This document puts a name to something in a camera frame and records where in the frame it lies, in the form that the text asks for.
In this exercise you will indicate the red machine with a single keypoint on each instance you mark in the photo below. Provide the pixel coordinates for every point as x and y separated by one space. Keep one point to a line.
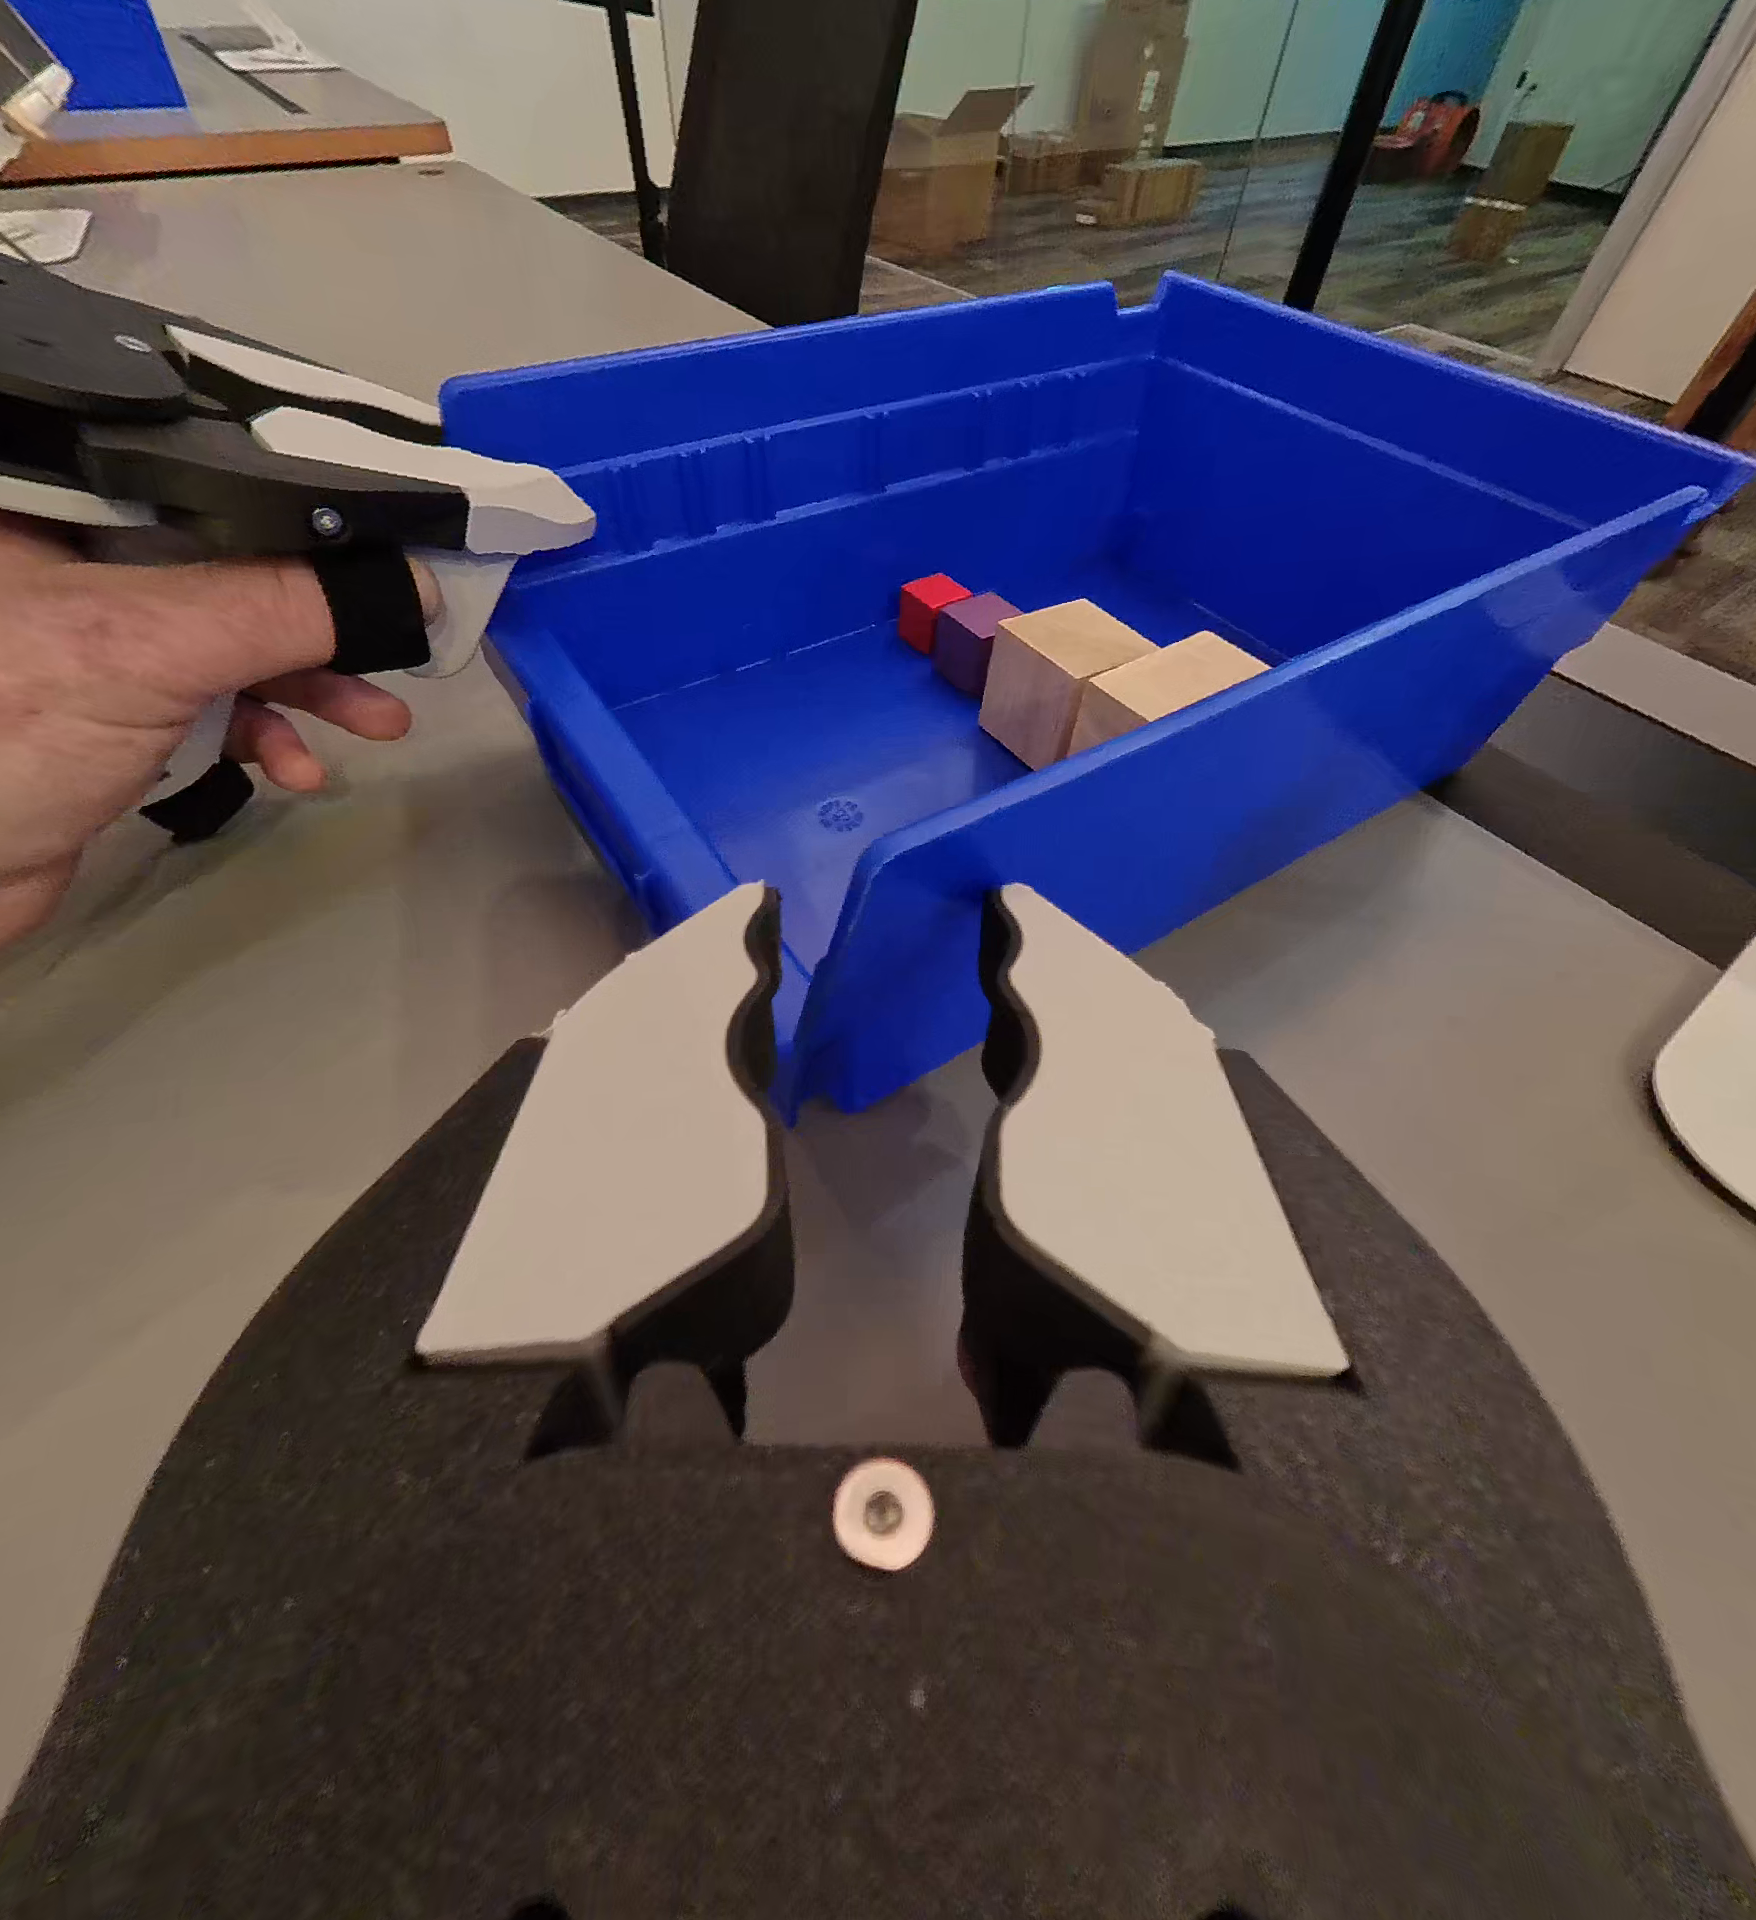
1422 138

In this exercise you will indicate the tall cardboard box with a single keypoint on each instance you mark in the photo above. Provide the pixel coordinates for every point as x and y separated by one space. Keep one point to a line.
1132 74

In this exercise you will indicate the white paper sheet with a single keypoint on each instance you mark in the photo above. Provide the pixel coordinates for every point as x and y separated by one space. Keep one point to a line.
270 56

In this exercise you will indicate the small cardboard box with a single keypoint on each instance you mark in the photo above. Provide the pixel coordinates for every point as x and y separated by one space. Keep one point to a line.
1151 190

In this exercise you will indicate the black metal post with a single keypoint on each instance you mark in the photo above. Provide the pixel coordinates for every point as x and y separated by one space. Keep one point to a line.
1343 150

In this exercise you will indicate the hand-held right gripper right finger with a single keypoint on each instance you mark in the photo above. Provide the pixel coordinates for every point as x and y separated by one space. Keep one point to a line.
1132 1155

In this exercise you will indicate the black pillar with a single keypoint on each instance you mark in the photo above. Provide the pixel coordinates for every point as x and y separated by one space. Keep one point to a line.
781 164

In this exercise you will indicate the white stand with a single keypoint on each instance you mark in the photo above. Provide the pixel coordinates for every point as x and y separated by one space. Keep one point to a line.
1 164

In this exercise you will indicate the thin black pole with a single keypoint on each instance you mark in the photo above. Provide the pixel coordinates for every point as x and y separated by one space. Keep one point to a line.
634 120

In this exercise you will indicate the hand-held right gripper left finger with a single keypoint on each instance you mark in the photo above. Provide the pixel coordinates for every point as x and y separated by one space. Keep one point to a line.
623 1155

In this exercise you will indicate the small red cube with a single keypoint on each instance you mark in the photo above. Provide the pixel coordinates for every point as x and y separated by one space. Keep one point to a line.
929 612

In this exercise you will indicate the wooden desk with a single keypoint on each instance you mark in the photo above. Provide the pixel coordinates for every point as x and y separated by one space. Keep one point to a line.
249 129

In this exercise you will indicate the small purple cube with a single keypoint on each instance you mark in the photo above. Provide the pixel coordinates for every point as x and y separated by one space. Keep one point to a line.
969 638

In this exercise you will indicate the large wooden cube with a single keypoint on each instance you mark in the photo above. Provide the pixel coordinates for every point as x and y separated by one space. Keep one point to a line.
1171 683
1037 683

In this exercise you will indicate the taped cardboard box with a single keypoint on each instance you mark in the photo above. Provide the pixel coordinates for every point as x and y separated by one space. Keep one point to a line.
1510 188

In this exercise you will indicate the blue plastic bin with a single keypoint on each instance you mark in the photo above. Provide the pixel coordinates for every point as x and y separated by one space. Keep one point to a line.
1268 511

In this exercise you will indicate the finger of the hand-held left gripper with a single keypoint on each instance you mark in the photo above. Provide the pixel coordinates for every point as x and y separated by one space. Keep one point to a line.
317 383
413 458

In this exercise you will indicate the person's left hand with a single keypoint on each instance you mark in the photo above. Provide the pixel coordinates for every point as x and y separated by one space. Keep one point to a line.
69 690

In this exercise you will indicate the blue panel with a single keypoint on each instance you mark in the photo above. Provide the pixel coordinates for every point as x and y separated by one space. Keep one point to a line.
112 52

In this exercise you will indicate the open cardboard box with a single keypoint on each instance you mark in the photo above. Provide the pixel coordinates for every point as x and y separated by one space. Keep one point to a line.
938 181

